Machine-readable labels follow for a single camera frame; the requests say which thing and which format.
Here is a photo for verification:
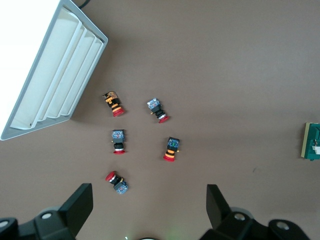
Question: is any green load switch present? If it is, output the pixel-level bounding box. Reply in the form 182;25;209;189
299;121;320;162

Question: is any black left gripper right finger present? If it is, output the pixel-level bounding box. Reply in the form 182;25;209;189
199;184;311;240

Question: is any red button orange striped neck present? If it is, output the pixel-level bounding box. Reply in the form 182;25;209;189
162;136;182;163

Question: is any white slotted storage rack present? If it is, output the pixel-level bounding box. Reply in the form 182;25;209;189
0;0;109;141

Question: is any red button with silver ring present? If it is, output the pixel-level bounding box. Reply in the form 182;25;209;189
146;97;170;124

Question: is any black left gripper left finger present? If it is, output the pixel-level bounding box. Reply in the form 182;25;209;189
0;183;94;240

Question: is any red button with orange body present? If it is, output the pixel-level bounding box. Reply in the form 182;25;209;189
101;90;125;118

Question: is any red button with blue body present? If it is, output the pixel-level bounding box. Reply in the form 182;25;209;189
104;170;130;196
110;129;127;155

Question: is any brown table mat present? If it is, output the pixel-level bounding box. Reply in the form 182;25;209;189
0;0;320;240

